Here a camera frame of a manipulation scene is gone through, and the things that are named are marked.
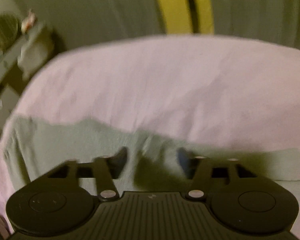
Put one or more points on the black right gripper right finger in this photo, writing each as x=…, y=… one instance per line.
x=198, y=170

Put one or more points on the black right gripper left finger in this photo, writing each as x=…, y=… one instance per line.
x=103, y=169

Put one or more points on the grey sweatpants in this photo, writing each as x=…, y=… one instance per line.
x=34, y=147

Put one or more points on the grey dresser with drawers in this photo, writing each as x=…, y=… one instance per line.
x=11, y=81

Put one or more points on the grey upholstered chair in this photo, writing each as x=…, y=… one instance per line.
x=36, y=51

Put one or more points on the grey curtain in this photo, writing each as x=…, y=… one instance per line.
x=85, y=22

